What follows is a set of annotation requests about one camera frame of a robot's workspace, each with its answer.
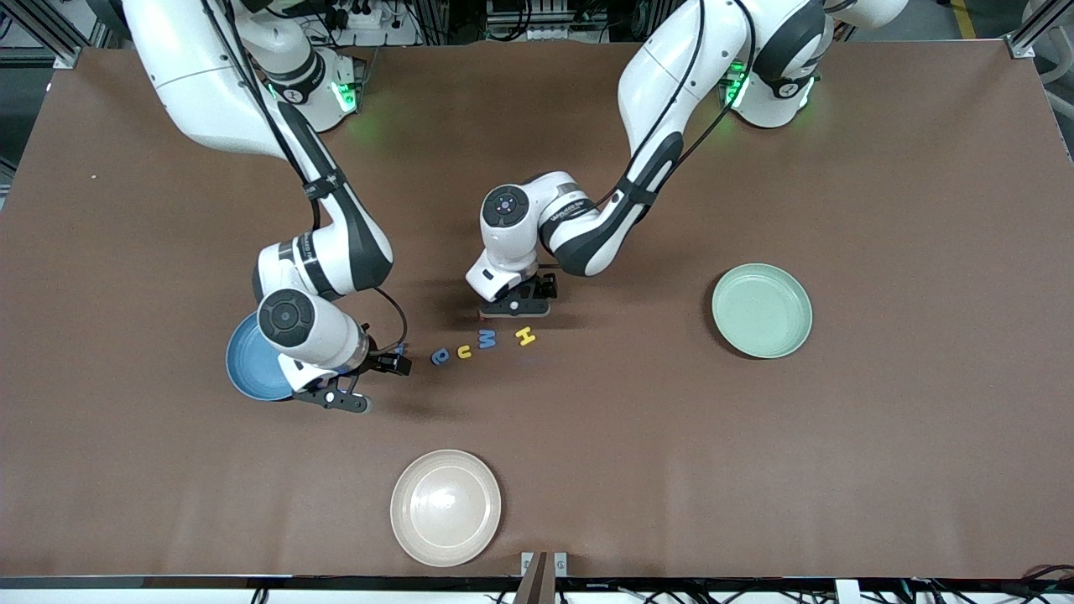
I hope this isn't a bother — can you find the blue plate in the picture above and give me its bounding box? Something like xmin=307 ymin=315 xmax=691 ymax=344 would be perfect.
xmin=225 ymin=312 xmax=296 ymax=402

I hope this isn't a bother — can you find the beige plate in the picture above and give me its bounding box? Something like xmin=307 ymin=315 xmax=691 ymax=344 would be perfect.
xmin=390 ymin=450 xmax=503 ymax=568

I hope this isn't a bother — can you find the green plate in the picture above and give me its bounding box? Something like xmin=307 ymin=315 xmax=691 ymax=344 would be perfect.
xmin=712 ymin=263 xmax=813 ymax=360

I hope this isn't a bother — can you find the metal equipment rack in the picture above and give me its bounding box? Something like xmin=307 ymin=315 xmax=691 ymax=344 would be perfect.
xmin=485 ymin=0 xmax=609 ymax=41

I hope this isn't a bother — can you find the brown table cover mat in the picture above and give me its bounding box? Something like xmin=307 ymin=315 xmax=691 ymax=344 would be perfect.
xmin=0 ymin=40 xmax=1074 ymax=581

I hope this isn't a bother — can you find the white power strip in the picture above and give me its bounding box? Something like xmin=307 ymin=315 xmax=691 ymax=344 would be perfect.
xmin=323 ymin=0 xmax=387 ymax=31

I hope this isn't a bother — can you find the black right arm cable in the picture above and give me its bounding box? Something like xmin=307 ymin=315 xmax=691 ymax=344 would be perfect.
xmin=200 ymin=0 xmax=410 ymax=357

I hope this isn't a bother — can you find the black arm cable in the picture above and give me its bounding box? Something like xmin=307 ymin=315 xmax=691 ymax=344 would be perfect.
xmin=200 ymin=0 xmax=410 ymax=357
xmin=537 ymin=0 xmax=759 ymax=296

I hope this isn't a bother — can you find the metal bracket with brown post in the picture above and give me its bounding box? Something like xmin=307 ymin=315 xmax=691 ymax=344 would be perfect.
xmin=514 ymin=550 xmax=569 ymax=604

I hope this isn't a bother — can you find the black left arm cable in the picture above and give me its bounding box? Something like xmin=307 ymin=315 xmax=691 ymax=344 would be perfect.
xmin=537 ymin=0 xmax=759 ymax=296

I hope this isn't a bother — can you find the aluminium frame profile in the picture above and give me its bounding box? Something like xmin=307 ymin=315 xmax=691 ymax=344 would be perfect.
xmin=0 ymin=0 xmax=86 ymax=70
xmin=1009 ymin=0 xmax=1065 ymax=60

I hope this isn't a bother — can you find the black cable bundle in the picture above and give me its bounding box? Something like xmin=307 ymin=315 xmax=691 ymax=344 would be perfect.
xmin=906 ymin=565 xmax=1074 ymax=604

